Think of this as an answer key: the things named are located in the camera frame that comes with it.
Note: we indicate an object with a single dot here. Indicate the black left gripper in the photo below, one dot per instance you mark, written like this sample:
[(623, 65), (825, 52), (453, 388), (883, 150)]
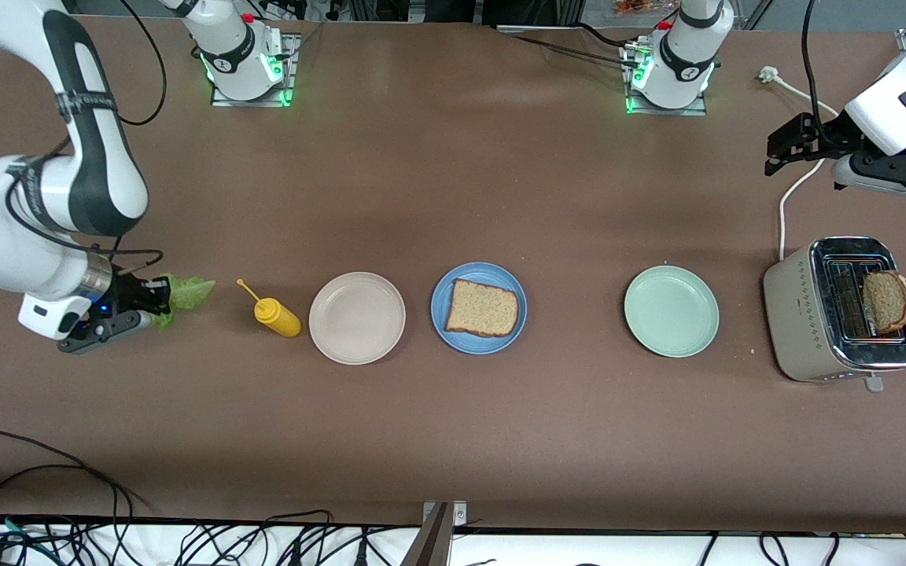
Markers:
[(828, 136)]

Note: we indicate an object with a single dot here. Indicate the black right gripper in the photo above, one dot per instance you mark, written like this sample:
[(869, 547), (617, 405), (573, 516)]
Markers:
[(127, 291)]

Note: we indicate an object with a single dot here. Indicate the green lettuce leaf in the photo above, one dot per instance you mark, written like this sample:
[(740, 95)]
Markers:
[(189, 291)]

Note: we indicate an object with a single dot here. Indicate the yellow mustard squeeze bottle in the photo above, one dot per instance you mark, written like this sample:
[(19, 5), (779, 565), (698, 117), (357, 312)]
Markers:
[(280, 318)]

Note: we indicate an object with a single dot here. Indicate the brown toast bread slice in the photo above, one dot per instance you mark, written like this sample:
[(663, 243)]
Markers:
[(483, 308), (889, 303)]

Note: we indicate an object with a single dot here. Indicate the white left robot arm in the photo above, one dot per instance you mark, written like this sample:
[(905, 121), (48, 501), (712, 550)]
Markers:
[(685, 55)]

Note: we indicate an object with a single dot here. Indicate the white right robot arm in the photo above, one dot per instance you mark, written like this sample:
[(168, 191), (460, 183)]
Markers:
[(99, 157)]

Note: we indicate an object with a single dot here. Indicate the beige plate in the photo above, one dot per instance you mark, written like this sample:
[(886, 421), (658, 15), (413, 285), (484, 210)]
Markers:
[(357, 318)]

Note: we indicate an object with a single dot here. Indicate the light green plate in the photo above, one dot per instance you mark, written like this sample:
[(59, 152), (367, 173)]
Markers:
[(672, 311)]

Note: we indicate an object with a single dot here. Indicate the blue plate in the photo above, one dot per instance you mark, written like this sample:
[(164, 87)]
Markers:
[(484, 346)]

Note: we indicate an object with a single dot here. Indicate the beige and chrome toaster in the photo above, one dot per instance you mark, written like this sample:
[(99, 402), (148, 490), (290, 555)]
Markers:
[(795, 314)]

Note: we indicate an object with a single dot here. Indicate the orange snack packet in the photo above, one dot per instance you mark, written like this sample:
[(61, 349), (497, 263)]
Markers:
[(634, 6)]

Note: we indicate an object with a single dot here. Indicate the black power plug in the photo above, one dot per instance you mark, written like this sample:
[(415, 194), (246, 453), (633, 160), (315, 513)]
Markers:
[(360, 554), (294, 554)]

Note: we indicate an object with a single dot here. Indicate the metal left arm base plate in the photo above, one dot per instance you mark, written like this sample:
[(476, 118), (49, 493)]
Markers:
[(665, 112)]

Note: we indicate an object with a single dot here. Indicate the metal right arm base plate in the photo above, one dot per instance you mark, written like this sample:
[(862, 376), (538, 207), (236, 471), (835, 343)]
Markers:
[(252, 102)]

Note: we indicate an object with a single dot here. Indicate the grey aluminium profile post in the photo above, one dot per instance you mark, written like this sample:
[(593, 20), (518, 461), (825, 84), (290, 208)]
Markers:
[(429, 546)]

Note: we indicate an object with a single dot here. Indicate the silver table edge bracket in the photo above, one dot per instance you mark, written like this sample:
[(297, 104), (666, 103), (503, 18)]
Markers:
[(459, 512)]

